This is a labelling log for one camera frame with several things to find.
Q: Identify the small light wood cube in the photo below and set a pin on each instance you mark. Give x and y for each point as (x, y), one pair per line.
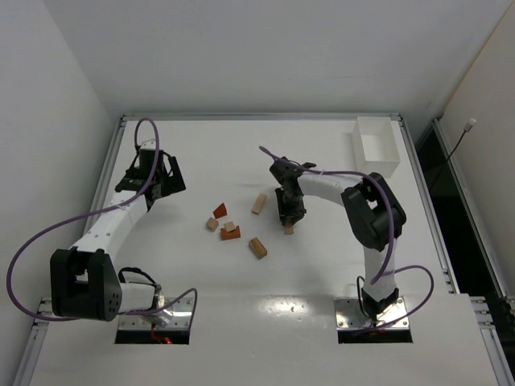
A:
(229, 226)

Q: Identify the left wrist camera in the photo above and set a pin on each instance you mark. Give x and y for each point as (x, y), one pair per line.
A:
(149, 145)

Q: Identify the metal base plate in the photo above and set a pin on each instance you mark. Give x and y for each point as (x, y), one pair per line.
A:
(350, 318)
(177, 317)

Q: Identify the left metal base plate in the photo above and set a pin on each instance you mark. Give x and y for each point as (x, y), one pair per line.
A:
(177, 317)

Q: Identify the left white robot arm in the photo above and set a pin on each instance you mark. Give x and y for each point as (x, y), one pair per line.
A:
(84, 282)

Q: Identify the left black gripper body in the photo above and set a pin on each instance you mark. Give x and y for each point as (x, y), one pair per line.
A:
(162, 182)

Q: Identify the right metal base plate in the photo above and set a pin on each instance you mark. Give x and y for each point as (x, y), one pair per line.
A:
(350, 318)

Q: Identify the white plastic box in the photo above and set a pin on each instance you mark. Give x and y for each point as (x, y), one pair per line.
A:
(374, 146)

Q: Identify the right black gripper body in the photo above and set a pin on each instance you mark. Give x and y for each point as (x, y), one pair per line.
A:
(290, 211)

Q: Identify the red-brown notched block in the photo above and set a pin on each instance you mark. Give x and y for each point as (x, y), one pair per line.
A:
(234, 234)

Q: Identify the dark striped wood block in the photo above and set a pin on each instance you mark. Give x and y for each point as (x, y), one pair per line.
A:
(258, 248)

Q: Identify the light long wood block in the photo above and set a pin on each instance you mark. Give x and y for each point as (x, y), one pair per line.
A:
(259, 203)
(289, 229)

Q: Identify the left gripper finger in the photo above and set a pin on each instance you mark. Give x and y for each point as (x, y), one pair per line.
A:
(172, 186)
(174, 174)

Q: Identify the black hanging cable white plug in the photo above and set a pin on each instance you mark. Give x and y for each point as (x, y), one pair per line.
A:
(466, 129)

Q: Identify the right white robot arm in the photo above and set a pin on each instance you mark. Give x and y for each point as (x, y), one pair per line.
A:
(375, 216)

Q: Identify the red-brown wedge block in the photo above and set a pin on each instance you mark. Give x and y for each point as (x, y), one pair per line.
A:
(220, 211)

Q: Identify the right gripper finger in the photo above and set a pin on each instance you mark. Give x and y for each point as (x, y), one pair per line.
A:
(296, 217)
(283, 207)

